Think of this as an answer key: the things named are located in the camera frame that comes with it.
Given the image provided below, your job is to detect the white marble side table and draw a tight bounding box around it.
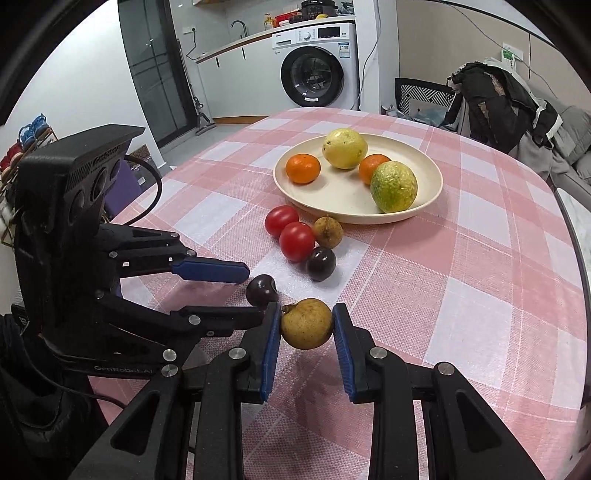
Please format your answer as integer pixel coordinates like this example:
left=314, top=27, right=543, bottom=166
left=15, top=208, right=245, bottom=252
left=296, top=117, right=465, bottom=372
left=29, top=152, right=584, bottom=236
left=553, top=186, right=591, bottom=296

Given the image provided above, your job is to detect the black patterned chair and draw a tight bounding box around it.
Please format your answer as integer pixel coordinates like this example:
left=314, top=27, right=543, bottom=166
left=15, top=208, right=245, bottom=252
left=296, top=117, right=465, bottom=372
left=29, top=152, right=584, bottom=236
left=394, top=78, right=456, bottom=127

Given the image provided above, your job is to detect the orange mandarin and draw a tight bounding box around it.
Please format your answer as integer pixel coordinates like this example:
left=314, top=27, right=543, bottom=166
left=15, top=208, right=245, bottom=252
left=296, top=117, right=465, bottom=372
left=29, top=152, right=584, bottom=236
left=286, top=154, right=322, bottom=185
left=358, top=154, right=391, bottom=185

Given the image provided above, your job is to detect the large yellow fruit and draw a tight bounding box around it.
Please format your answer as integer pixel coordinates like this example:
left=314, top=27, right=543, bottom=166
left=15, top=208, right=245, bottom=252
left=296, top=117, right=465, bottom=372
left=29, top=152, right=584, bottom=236
left=322, top=128, right=369, bottom=170

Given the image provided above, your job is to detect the pink checkered tablecloth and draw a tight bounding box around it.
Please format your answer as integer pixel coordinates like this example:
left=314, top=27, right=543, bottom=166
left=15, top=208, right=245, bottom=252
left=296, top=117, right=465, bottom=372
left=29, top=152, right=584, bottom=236
left=136, top=108, right=587, bottom=479

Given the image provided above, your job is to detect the black camera box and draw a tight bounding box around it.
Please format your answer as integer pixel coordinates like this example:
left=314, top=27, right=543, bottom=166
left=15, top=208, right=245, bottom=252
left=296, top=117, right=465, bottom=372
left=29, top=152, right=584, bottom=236
left=15, top=124, right=144, bottom=233

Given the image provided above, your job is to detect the grey cushion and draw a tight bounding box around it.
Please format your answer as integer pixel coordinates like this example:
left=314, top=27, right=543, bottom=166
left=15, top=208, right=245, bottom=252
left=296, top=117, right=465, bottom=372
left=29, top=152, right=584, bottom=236
left=553, top=106, right=591, bottom=165

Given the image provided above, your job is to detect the grey sofa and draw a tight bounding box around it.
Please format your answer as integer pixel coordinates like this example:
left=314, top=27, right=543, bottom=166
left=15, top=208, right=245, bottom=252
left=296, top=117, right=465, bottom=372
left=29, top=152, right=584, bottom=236
left=509, top=86, right=590, bottom=210

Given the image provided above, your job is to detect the orange mandarin back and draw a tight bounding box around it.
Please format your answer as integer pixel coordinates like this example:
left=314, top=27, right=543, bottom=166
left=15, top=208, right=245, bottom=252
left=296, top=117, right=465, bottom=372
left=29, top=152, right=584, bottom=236
left=358, top=154, right=391, bottom=185

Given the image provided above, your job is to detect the orange mandarin front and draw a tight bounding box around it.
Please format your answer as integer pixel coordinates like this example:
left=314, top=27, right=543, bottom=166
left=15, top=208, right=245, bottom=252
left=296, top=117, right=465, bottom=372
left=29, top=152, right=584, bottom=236
left=286, top=154, right=322, bottom=185

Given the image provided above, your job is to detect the brown small pear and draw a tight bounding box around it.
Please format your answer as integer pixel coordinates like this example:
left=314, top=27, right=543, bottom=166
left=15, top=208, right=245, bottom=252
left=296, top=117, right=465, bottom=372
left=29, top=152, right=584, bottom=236
left=280, top=298, right=334, bottom=350
left=311, top=216, right=344, bottom=249

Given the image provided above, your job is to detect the white washing machine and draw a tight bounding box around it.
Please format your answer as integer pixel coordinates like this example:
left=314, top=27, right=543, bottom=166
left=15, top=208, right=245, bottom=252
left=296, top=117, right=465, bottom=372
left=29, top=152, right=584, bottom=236
left=271, top=22, right=360, bottom=110

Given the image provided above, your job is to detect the red tomato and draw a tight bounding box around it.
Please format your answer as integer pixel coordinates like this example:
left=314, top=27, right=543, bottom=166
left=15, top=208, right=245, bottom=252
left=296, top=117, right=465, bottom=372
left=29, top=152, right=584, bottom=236
left=264, top=205, right=300, bottom=238
left=280, top=222, right=315, bottom=263

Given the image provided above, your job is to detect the black pot on washer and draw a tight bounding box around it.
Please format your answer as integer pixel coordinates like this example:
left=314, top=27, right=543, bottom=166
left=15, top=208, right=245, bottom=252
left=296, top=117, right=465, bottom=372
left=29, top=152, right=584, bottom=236
left=301, top=0, right=338, bottom=20

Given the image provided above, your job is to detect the pile of dark clothes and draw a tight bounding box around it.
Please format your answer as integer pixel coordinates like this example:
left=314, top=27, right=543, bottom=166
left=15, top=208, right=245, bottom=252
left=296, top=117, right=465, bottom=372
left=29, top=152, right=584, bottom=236
left=448, top=58, right=563, bottom=153

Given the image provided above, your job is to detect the black cable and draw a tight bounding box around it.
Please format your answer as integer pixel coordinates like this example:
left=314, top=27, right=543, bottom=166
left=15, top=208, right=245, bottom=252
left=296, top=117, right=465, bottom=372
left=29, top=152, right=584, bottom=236
left=117, top=154, right=164, bottom=227

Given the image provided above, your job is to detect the green yellow fruit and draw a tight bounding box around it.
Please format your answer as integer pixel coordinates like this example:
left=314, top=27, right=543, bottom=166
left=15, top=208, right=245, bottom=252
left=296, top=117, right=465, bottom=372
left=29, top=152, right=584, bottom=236
left=370, top=161, right=418, bottom=213

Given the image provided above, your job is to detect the white kitchen cabinet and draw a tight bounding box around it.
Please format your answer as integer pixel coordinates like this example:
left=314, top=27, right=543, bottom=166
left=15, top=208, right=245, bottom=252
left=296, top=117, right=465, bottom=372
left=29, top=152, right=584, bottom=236
left=197, top=37, right=291, bottom=119

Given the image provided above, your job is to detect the dark plum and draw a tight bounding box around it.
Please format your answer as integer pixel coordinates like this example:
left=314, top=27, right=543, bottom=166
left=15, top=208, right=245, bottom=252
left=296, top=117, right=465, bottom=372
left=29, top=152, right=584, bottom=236
left=305, top=246, right=337, bottom=282
left=245, top=274, right=279, bottom=309

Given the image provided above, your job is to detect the cream round plate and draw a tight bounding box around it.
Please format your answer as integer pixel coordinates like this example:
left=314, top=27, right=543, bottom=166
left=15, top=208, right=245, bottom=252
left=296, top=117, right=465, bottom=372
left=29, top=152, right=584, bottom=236
left=273, top=134, right=444, bottom=225

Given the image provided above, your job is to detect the wall power outlet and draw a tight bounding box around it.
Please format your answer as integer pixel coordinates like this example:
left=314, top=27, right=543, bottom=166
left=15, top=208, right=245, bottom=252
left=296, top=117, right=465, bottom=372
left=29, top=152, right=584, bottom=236
left=501, top=43, right=524, bottom=62

